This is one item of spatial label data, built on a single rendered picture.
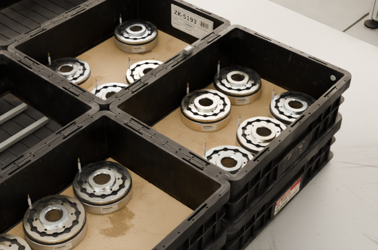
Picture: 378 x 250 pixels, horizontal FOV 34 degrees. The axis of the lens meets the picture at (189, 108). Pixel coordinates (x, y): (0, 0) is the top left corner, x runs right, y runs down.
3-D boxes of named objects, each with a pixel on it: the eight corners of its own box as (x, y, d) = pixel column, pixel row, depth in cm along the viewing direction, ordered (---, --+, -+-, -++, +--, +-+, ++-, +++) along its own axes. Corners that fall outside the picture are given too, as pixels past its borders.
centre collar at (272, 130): (259, 122, 122) (259, 119, 122) (280, 132, 120) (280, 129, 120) (245, 135, 119) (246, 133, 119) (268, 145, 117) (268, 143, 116)
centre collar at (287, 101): (291, 96, 129) (291, 93, 128) (311, 105, 126) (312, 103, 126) (278, 107, 126) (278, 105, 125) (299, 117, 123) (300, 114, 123)
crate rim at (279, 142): (233, 31, 140) (234, 22, 138) (353, 83, 125) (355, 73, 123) (105, 117, 116) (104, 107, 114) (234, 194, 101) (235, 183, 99)
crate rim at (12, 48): (136, -11, 154) (136, -20, 153) (233, 31, 140) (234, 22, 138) (5, 57, 130) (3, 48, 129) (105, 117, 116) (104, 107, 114)
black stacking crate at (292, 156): (231, 67, 146) (234, 25, 138) (343, 119, 131) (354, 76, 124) (109, 154, 122) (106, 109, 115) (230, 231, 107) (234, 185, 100)
